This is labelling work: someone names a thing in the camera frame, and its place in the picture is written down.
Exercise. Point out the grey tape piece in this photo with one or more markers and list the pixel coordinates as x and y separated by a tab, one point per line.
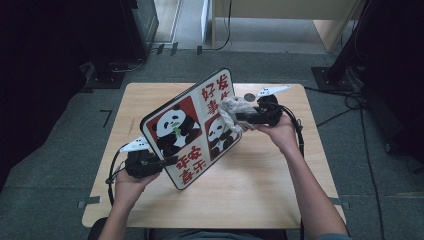
338	202
89	201

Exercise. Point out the panda print sign board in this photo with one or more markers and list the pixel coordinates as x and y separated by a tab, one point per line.
173	123

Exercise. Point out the black metal stand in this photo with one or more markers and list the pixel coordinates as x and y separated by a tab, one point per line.
106	80
333	78

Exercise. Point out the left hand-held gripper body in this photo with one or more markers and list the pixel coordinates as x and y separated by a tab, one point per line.
141	165

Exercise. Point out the beige fluffy cloth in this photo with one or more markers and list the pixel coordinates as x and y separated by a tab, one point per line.
233	106

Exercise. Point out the person's left hand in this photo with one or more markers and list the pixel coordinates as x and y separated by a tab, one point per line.
128	190

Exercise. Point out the black curtain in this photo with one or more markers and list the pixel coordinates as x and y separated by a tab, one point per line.
396	50
40	83

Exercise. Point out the beige wooden desk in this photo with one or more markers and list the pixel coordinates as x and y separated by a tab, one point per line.
283	8

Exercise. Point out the dark cabinet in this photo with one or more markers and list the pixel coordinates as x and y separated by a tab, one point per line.
143	26

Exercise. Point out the person's right hand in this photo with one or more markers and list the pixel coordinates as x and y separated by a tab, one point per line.
285	135

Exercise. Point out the person's grey blue shirt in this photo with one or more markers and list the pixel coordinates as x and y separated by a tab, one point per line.
216	236

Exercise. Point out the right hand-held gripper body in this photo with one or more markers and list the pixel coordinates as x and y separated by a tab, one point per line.
270	111

